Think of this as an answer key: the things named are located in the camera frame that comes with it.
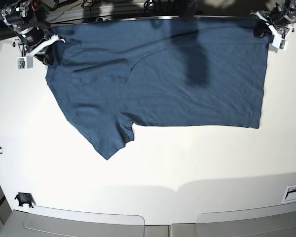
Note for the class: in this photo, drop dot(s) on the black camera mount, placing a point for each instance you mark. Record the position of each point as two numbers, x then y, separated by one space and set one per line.
188 8

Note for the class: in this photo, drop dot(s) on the grey chair right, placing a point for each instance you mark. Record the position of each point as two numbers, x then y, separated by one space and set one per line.
275 221

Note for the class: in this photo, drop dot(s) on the black clamp bracket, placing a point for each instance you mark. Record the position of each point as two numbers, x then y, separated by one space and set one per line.
25 198

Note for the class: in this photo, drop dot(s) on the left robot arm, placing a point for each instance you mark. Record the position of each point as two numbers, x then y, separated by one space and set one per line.
278 22

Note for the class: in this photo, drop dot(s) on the grey chair left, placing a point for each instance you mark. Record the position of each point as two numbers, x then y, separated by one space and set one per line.
22 224

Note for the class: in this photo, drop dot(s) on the white label plate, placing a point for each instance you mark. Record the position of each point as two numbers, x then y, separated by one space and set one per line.
289 194

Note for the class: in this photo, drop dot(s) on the blue T-shirt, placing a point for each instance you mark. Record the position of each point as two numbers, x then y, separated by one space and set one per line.
109 76

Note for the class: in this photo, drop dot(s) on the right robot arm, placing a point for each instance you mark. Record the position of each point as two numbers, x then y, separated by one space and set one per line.
20 12

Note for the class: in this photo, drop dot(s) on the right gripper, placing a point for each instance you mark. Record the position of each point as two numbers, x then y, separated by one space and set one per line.
33 35

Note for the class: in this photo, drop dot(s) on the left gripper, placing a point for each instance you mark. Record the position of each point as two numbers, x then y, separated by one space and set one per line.
282 15

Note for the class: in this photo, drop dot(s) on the grey chair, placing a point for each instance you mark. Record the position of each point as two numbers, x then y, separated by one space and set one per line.
22 224
275 221

